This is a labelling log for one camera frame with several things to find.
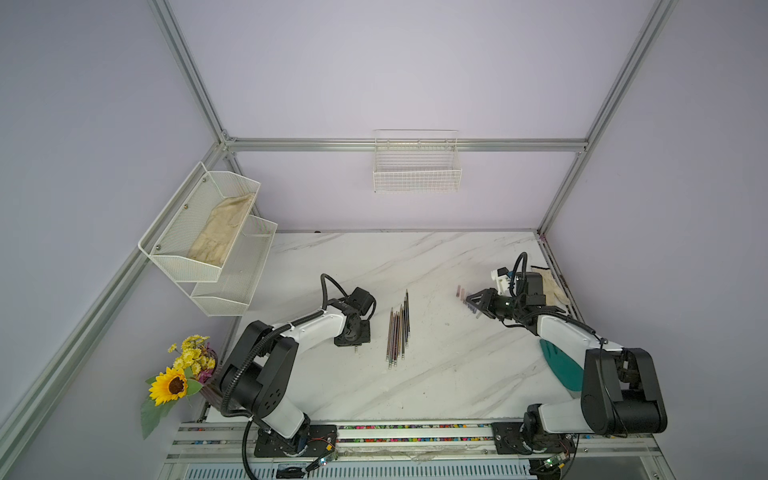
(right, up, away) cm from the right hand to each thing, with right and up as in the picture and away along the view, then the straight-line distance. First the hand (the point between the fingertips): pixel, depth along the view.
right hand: (470, 303), depth 89 cm
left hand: (-35, -12, +1) cm, 37 cm away
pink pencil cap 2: (0, +1, +13) cm, 13 cm away
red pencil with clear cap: (-24, -15, -1) cm, 29 cm away
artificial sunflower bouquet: (-66, -11, -30) cm, 73 cm away
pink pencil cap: (-1, +2, +14) cm, 14 cm away
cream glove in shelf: (-70, +22, -9) cm, 74 cm away
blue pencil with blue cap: (-23, -12, +1) cm, 26 cm away
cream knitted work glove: (+32, +3, +15) cm, 35 cm away
